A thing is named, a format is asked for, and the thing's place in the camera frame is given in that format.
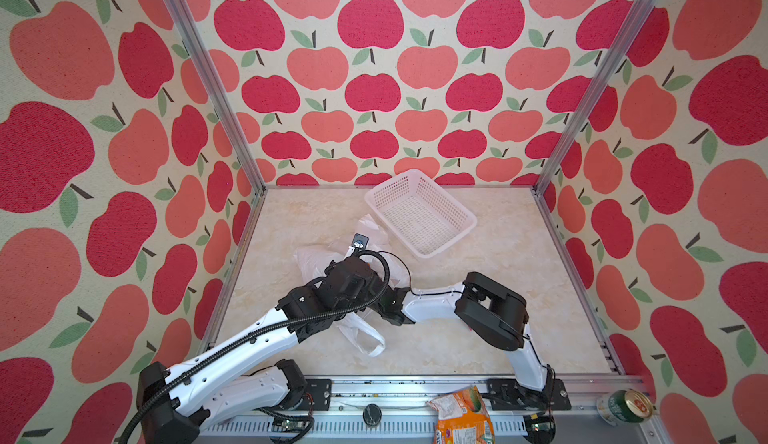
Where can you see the orange snack bag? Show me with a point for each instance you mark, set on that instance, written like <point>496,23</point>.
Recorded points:
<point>462,418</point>

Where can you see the aluminium frame post left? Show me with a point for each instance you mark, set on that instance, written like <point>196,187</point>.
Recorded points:
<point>211,81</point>

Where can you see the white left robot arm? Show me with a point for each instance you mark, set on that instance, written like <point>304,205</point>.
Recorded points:
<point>175,403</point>

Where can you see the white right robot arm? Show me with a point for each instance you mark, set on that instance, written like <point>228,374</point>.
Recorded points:
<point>499,317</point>

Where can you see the aluminium frame post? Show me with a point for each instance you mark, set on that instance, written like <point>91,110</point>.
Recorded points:
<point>637,16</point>
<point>211,81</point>

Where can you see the black round knob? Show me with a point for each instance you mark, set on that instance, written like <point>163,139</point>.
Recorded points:
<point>372,415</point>

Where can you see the aluminium front rail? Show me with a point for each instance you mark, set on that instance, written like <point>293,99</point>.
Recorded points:
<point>330,411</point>

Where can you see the white plastic mesh basket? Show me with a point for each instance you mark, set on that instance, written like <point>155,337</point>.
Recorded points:
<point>424,217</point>

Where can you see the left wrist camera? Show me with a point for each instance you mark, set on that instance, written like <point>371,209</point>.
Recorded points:
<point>359,243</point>

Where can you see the white plastic bag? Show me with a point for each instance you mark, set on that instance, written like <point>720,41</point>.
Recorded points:
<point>312,260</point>

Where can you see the green drink can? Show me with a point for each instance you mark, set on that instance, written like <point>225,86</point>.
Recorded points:
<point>625,406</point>

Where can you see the aluminium frame post right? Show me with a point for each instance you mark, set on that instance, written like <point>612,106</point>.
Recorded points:
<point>637,16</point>

